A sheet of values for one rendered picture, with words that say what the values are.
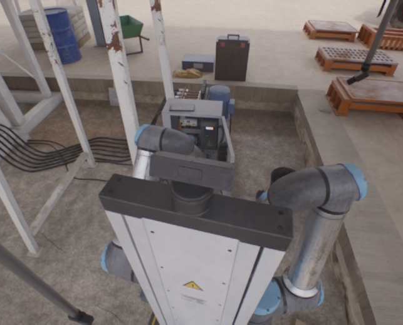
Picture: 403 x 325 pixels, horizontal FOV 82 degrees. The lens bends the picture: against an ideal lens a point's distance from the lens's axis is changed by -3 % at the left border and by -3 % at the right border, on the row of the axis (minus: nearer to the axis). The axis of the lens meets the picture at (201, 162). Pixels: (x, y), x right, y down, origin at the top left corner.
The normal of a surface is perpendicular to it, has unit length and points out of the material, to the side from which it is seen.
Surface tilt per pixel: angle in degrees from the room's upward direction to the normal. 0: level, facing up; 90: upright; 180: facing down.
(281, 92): 90
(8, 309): 0
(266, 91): 90
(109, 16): 81
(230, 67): 90
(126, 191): 0
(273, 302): 5
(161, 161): 61
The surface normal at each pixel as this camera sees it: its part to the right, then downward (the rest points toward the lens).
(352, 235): 0.00, -0.73
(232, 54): -0.12, 0.68
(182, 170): -0.22, 0.23
